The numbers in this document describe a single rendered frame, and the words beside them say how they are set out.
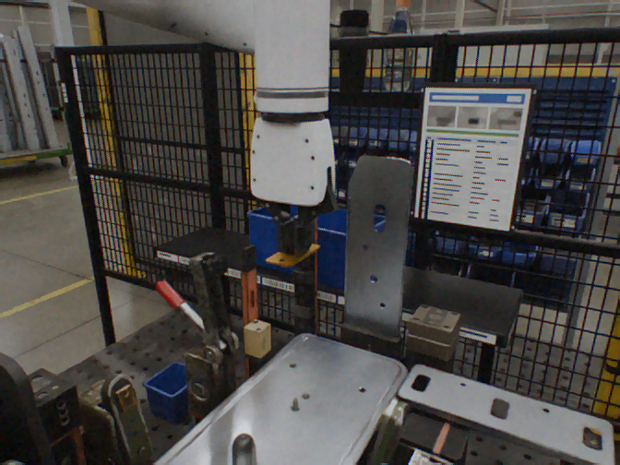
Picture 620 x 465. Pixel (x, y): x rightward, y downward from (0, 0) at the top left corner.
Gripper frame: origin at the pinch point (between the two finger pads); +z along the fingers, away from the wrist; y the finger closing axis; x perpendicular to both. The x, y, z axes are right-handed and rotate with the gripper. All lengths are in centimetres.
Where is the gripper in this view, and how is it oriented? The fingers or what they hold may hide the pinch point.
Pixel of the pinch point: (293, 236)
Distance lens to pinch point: 61.3
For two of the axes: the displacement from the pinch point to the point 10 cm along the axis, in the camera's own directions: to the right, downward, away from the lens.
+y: 8.7, 1.7, -4.7
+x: 5.0, -3.0, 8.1
